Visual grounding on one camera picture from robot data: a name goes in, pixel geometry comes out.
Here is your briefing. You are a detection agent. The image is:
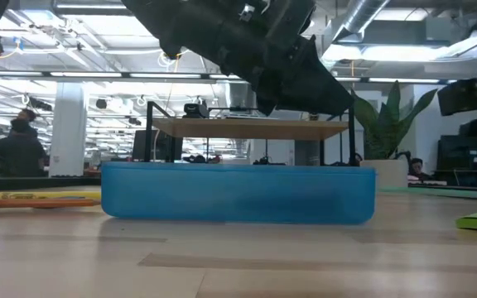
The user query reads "wide silver ventilation duct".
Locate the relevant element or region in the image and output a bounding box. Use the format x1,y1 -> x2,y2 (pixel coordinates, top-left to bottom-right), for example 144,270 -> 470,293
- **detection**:
226,80 -> 260,109

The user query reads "wooden shelf riser black frame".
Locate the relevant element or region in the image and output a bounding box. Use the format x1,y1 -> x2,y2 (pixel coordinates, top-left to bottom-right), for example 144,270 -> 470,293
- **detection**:
144,100 -> 358,167

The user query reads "slanted silver ventilation duct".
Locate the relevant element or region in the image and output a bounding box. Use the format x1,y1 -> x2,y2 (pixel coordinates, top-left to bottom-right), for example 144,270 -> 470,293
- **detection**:
323,0 -> 392,79

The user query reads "yellow pencil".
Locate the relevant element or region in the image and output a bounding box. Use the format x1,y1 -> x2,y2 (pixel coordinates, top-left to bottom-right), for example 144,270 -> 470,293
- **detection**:
0,190 -> 103,201

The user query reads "orange pencil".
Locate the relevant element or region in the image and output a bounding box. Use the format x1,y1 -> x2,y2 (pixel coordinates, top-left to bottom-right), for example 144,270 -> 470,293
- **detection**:
0,199 -> 102,210

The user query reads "black monitor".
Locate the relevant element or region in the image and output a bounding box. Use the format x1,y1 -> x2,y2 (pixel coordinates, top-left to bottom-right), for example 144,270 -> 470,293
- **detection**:
132,129 -> 185,163

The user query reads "snake plant in white pot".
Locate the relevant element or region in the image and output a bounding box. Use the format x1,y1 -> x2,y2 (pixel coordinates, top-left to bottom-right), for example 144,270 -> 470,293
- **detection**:
350,79 -> 439,190

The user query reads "person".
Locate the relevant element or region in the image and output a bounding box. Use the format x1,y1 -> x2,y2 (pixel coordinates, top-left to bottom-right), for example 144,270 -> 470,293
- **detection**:
407,156 -> 432,182
0,108 -> 50,178

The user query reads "long ceiling light strip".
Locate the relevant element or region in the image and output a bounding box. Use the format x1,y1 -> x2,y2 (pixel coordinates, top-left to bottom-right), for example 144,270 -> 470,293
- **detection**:
0,70 -> 451,84

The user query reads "white building pillar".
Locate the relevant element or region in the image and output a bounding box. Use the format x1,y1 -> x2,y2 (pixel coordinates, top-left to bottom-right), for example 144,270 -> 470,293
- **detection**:
49,81 -> 89,178

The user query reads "green strip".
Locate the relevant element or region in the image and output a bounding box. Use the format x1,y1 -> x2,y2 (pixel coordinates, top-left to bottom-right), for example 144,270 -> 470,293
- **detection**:
378,186 -> 477,201

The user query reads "black equipment cabinet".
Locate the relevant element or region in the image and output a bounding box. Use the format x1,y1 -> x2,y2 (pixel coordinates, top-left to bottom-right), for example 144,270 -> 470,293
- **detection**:
436,134 -> 477,190

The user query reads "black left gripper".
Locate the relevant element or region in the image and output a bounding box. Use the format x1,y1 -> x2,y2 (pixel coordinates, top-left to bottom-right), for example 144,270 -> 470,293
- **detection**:
120,0 -> 355,117

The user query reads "blue translucent plastic pencil case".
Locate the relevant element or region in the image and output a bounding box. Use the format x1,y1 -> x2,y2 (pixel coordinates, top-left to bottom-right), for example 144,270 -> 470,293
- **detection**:
100,161 -> 377,226

